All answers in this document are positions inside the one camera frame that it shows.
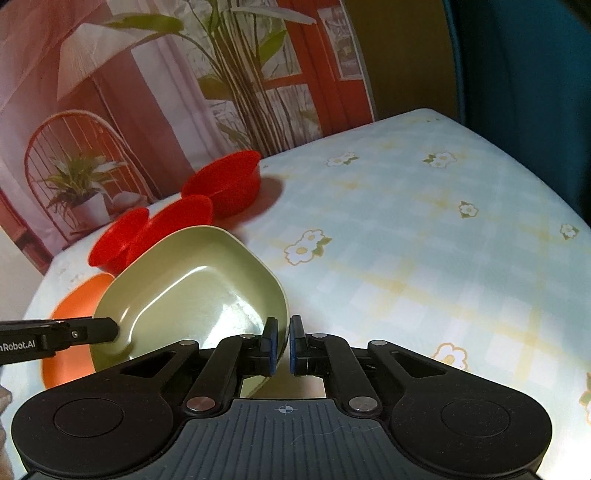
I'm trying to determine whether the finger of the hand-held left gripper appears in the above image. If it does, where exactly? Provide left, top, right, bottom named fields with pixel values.
left=50, top=316, right=120, bottom=356

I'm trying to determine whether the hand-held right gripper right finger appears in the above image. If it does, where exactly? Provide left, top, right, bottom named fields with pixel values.
left=288, top=315, right=447, bottom=419

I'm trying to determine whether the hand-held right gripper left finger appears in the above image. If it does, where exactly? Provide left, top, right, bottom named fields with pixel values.
left=119, top=316, right=280, bottom=417

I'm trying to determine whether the green bowl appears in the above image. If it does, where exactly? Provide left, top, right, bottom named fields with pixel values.
left=92, top=224, right=291, bottom=402

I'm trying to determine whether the orange plate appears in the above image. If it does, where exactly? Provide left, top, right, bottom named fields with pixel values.
left=41, top=272, right=115, bottom=391

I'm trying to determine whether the small red bowl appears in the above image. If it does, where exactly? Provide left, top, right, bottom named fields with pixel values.
left=88, top=208, right=150, bottom=274
left=126, top=195, right=214, bottom=274

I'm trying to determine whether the large red bowl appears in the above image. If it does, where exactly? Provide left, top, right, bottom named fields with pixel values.
left=181, top=150, right=262, bottom=219

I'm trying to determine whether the dark teal curtain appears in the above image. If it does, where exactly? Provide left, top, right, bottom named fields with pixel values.
left=442, top=0, right=591, bottom=222

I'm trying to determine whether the wall poster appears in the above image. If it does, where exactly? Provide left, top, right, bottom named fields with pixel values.
left=0, top=0, right=378, bottom=275

